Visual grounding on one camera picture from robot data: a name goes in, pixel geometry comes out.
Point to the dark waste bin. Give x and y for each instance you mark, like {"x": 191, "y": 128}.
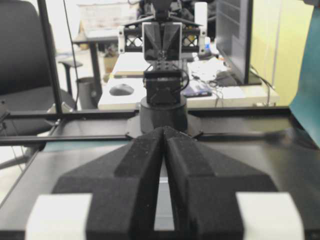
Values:
{"x": 87, "y": 93}

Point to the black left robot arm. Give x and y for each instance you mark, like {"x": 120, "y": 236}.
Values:
{"x": 163, "y": 105}

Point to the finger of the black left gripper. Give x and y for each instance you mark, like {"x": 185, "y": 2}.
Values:
{"x": 152, "y": 41}
{"x": 171, "y": 41}

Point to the black vertical frame post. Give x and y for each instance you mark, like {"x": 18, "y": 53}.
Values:
{"x": 48, "y": 39}

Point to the white cylindrical bottle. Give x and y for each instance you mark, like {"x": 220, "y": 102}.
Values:
{"x": 201, "y": 13}

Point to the black computer mouse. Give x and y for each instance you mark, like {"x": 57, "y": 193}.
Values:
{"x": 121, "y": 90}

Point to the teal backdrop cloth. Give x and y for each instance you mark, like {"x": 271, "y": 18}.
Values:
{"x": 306, "y": 104}

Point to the black aluminium frame rail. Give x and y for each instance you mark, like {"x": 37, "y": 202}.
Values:
{"x": 120, "y": 126}

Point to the black computer monitor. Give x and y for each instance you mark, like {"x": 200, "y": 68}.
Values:
{"x": 234, "y": 37}

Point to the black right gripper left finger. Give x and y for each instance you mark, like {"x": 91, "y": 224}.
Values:
{"x": 113, "y": 197}

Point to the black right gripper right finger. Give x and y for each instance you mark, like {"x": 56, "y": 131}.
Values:
{"x": 225, "y": 199}

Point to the white-framed left gripper body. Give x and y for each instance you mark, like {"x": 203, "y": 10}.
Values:
{"x": 131, "y": 37}

